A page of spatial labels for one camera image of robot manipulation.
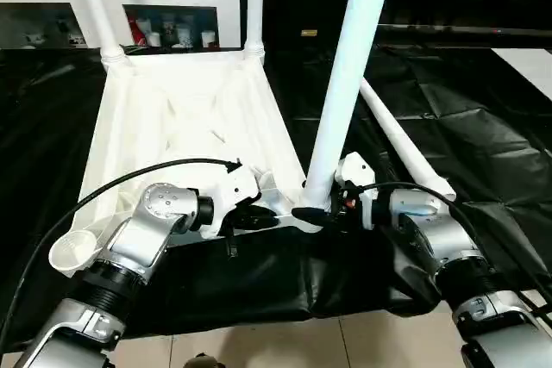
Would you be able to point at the red bottle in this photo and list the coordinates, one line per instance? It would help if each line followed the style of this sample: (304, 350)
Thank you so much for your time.
(137, 34)

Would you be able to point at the white mug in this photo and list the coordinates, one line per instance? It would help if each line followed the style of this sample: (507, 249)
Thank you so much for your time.
(154, 39)

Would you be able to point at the white plastic table top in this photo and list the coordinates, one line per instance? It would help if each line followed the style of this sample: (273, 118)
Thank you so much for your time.
(172, 96)

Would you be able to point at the brown round object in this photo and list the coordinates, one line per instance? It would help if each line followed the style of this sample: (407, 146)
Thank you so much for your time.
(202, 361)

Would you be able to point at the black mat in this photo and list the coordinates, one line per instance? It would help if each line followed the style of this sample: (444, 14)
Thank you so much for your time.
(259, 282)

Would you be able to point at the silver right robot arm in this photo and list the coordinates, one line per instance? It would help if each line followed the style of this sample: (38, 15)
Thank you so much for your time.
(444, 238)

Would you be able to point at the white flat board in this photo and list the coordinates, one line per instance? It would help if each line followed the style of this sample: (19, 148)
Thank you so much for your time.
(528, 70)

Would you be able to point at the grey metal rail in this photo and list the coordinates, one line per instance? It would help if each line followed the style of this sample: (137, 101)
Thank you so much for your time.
(474, 32)

